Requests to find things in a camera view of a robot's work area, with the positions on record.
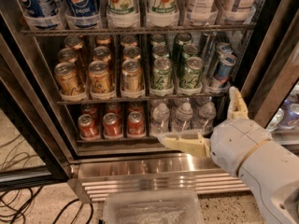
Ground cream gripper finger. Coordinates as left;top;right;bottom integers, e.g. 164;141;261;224
158;132;210;158
227;86;249;119

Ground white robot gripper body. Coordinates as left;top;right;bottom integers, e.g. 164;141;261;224
210;119;272;176

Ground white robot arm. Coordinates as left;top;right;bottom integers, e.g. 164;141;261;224
158;87;299;224

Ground open glass fridge door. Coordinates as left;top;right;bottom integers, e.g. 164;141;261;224
241;0;299;156

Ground purple can right compartment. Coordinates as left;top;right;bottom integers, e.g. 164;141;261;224
278;104;299;130

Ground front right green can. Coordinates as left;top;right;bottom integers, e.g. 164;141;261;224
179;57;205;90

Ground front right red can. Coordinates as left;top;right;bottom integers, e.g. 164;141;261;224
127;111;145;135

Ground red can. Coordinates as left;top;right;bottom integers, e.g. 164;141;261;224
103;113;121;136
78;114;99;138
127;111;145;135

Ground front left green can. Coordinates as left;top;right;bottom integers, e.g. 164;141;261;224
151;57;172;91

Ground middle row right green can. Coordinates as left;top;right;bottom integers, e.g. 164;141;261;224
180;43;199;63

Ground row green can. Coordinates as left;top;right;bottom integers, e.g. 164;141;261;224
180;43;199;63
152;44;169;59

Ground front middle red can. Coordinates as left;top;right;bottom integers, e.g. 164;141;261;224
103;113;121;136

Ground middle row left green can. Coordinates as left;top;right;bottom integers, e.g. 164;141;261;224
152;44;169;59

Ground steel fridge base grille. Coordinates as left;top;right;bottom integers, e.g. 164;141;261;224
68;153;248;203

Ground front left red can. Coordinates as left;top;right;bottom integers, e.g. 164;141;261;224
78;114;99;138

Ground row gold can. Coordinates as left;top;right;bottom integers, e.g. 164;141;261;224
93;46;112;65
55;48;80;76
123;46;141;61

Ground front left gold can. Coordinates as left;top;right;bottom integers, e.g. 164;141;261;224
54;63;83;96

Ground middle row left gold can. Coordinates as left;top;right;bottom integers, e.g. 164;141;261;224
55;48;80;76

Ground middle water bottle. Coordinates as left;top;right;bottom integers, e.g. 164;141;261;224
172;103;193;132

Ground water bottle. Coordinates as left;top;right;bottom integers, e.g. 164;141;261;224
192;102;216;135
150;103;170;135
172;103;193;132

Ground right water bottle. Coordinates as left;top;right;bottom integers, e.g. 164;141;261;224
192;102;216;135

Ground left water bottle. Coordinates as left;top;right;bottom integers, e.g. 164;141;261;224
150;103;170;135

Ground clear plastic bin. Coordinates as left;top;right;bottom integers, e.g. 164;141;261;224
103;189;204;224

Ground left pepsi bottle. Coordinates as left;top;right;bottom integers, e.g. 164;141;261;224
20;0;58;18

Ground black floor cables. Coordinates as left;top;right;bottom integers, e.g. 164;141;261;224
0;133;94;224

